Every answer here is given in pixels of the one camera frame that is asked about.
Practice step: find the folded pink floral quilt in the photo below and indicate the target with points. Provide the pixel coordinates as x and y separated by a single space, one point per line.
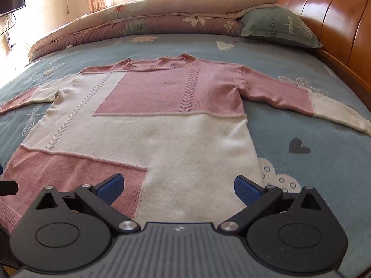
145 20

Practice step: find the wooden bed headboard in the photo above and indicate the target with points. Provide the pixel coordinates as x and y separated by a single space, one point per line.
333 20

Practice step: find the pink and white knit sweater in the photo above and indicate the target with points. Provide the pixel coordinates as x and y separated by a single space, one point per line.
174 139

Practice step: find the white wall socket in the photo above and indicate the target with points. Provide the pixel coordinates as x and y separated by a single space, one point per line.
11 44

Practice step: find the grey-green printed pillow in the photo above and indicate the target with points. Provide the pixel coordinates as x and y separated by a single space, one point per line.
275 26

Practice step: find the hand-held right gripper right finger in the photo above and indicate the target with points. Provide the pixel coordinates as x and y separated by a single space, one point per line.
246 189

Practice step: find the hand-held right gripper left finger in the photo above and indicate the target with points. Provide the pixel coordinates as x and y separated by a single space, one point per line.
108 188

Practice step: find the blue floral bed sheet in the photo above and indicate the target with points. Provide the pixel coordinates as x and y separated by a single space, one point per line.
275 127

